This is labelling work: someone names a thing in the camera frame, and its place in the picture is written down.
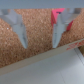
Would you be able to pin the pink block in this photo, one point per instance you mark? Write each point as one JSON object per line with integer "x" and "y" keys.
{"x": 55, "y": 16}

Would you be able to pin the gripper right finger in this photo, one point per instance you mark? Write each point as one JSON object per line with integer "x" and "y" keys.
{"x": 58, "y": 30}

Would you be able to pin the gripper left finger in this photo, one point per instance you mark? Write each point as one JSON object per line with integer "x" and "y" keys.
{"x": 19, "y": 28}

